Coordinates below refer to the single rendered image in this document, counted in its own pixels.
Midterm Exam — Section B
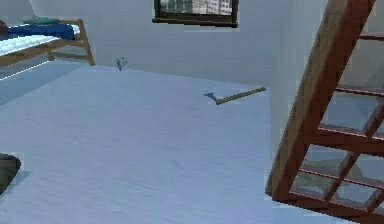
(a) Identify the brown glass paned door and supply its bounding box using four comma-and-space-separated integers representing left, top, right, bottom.
265, 0, 384, 224

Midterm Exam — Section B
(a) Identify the brown stick with dark head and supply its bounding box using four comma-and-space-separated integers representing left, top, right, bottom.
203, 86, 267, 106

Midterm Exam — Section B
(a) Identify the small grey blue object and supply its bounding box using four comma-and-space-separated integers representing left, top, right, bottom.
115, 56, 128, 72

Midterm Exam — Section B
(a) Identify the wooden bed with white mattress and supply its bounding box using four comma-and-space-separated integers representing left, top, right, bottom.
0, 18, 97, 67

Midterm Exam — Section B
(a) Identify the blue blanket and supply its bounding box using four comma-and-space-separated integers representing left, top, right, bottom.
5, 23, 77, 41

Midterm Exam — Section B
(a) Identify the dark round bin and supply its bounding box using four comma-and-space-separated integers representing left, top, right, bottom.
0, 152, 22, 196

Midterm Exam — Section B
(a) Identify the green pillow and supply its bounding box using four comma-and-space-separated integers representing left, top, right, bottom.
23, 16, 61, 26

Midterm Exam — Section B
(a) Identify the dark framed window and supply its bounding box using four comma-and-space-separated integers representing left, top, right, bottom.
152, 0, 240, 29

